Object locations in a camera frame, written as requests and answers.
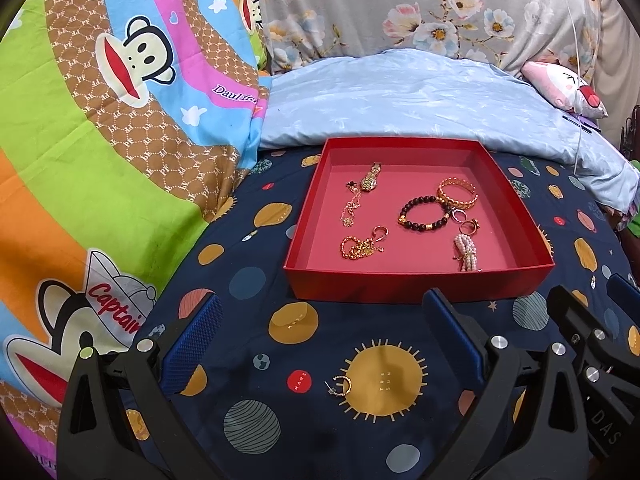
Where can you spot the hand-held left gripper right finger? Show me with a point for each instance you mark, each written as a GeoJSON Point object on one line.
{"type": "Point", "coordinates": [452, 335]}

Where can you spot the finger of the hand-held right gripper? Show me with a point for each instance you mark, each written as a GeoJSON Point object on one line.
{"type": "Point", "coordinates": [622, 292]}
{"type": "Point", "coordinates": [565, 310]}

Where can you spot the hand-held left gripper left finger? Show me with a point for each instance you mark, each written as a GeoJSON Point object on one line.
{"type": "Point", "coordinates": [192, 340]}

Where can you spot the red cardboard box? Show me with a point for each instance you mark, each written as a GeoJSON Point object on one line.
{"type": "Point", "coordinates": [410, 280]}

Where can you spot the gold wrist watch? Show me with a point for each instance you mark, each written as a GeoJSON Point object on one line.
{"type": "Point", "coordinates": [372, 180]}

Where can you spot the dark blue planet blanket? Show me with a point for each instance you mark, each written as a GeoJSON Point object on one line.
{"type": "Point", "coordinates": [320, 340]}

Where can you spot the colourful cartoon monkey blanket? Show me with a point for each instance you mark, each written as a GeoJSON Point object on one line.
{"type": "Point", "coordinates": [100, 160]}

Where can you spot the pink plush toy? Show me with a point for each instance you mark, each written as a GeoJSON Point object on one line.
{"type": "Point", "coordinates": [550, 80]}

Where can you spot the light blue quilt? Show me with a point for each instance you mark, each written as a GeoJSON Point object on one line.
{"type": "Point", "coordinates": [400, 95]}

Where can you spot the beige cloth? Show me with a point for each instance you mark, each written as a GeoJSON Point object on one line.
{"type": "Point", "coordinates": [620, 35]}

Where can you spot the grey floral cloth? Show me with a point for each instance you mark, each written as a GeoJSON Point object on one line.
{"type": "Point", "coordinates": [350, 10]}

